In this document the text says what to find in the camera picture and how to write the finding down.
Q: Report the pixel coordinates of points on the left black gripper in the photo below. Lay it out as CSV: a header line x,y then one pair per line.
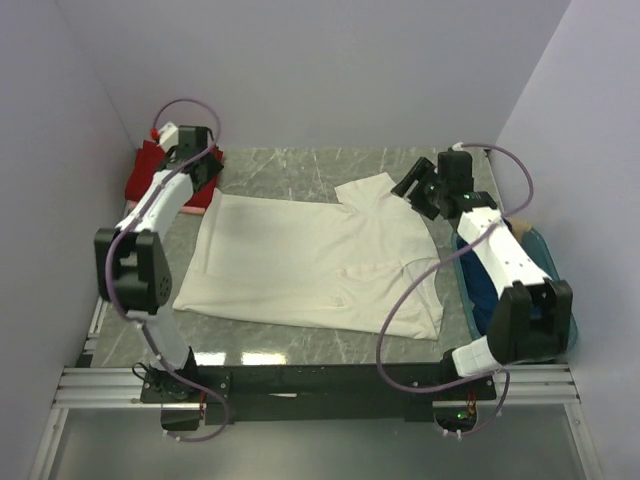
x,y
209,167

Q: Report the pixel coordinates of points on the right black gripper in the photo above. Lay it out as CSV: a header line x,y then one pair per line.
x,y
422,190

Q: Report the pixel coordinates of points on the white t shirt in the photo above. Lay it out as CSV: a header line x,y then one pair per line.
x,y
358,264

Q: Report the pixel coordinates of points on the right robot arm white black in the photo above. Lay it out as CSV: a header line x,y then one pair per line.
x,y
532,318

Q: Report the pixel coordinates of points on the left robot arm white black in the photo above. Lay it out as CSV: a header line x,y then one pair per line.
x,y
133,271

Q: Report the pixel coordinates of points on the folded red t shirt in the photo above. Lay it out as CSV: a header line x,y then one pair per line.
x,y
149,158

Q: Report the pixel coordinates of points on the beige t shirt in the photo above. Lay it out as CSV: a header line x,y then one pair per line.
x,y
520,228

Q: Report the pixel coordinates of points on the folded pink t shirt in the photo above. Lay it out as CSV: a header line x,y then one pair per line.
x,y
130,205

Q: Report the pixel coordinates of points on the teal plastic basket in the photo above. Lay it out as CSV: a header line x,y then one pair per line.
x,y
536,248

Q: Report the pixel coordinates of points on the blue t shirt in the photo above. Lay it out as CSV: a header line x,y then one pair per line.
x,y
481,292

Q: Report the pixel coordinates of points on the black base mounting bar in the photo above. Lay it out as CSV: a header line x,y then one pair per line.
x,y
307,392

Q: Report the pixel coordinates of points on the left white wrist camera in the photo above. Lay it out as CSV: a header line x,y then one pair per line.
x,y
165,137

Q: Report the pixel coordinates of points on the aluminium frame rail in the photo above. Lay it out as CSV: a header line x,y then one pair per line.
x,y
117,388

